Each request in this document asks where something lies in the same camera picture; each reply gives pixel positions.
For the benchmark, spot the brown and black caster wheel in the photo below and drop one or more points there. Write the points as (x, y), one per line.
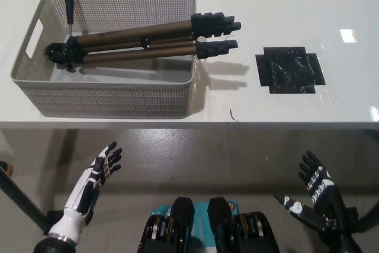
(6, 168)

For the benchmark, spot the bronze and black camera tripod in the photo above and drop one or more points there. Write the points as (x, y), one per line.
(133, 35)

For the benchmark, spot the grey perforated rectangular basket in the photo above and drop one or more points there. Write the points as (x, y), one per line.
(103, 100)

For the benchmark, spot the black table leg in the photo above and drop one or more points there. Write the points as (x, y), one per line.
(371, 210)
(20, 196)

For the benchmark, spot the white and black left hand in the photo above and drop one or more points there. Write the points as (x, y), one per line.
(86, 188)

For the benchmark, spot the black tape patch on table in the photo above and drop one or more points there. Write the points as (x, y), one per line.
(290, 69)

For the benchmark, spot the black and white right hand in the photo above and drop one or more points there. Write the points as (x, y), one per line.
(328, 202)

